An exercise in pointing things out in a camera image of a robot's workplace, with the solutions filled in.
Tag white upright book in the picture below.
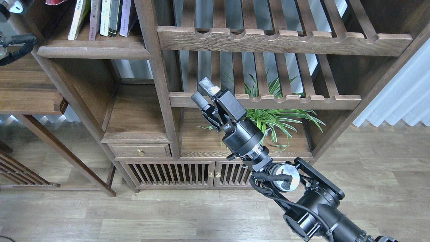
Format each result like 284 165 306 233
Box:
100 0 112 36

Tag white curtain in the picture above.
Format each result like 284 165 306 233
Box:
353 40 430 127

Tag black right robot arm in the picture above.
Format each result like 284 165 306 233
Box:
192 78 395 242

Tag yellow-green book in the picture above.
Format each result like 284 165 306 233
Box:
68 0 91 40

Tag green spider plant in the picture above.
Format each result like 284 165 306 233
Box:
201 69 326 152

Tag dark wooden bookshelf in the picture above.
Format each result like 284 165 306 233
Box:
0 0 430 194

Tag lavender upright book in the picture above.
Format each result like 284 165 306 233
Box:
119 0 138 37

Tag maroon book white characters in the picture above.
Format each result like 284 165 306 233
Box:
89 0 102 41

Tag dark green upright book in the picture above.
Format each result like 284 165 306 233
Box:
108 0 122 37

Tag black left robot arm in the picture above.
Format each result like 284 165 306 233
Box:
0 0 38 66

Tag red book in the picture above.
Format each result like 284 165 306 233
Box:
45 0 68 6

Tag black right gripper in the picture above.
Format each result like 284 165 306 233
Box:
191 77 269 161

